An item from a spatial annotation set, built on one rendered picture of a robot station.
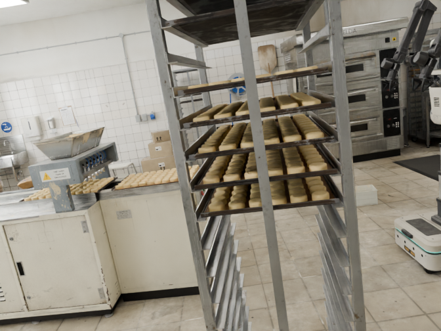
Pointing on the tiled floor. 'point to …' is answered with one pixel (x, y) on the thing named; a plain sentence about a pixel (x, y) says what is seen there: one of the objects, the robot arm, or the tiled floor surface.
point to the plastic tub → (366, 195)
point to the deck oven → (359, 87)
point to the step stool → (121, 168)
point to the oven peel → (268, 59)
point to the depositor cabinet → (56, 265)
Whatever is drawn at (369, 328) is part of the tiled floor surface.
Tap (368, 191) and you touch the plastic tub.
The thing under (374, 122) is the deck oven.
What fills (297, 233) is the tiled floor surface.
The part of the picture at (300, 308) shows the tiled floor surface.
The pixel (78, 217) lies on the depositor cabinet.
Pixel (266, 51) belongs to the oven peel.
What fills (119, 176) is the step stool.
